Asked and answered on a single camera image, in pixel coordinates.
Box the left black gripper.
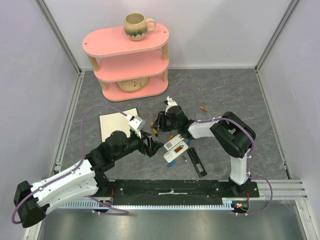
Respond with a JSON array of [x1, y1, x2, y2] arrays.
[[113, 128, 164, 161]]

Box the orange handled screwdriver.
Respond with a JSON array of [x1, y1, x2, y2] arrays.
[[150, 121, 159, 137]]

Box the white air conditioner remote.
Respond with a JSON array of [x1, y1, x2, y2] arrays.
[[164, 134, 184, 151]]

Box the white remote with back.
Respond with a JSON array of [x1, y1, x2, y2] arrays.
[[163, 141, 189, 163]]

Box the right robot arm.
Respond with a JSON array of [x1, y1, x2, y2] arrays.
[[153, 105, 256, 197]]

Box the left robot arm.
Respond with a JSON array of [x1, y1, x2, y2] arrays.
[[11, 130, 163, 228]]

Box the beige floral ceramic bowl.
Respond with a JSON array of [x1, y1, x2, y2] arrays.
[[116, 77, 149, 93]]

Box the pink three-tier shelf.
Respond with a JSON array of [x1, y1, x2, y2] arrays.
[[82, 23, 170, 102]]

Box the beige ceramic mug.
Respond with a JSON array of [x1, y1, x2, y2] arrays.
[[124, 13, 157, 41]]

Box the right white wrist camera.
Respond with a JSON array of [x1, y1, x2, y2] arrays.
[[164, 96, 178, 114]]

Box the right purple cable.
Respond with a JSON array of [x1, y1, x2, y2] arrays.
[[172, 86, 274, 215]]

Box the purple cable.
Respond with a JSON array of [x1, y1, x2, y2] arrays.
[[11, 104, 136, 225], [172, 86, 274, 215]]

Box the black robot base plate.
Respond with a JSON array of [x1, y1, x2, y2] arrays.
[[94, 179, 260, 198]]

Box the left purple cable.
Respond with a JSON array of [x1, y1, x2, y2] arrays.
[[11, 104, 136, 225]]

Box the grey slotted cable duct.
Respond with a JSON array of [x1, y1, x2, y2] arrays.
[[58, 199, 249, 211]]

